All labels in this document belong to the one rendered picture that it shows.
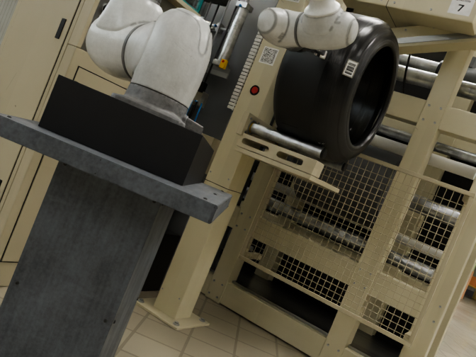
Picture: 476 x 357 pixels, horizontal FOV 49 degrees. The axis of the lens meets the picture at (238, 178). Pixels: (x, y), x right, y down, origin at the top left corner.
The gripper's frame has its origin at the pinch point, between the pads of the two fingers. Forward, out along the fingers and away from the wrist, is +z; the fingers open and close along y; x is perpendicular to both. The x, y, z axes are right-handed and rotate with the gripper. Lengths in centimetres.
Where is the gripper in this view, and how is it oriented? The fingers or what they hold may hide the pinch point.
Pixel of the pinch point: (320, 52)
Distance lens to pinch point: 196.6
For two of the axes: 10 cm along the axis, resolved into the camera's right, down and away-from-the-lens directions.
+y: -8.0, -3.5, 4.9
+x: -3.1, 9.4, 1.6
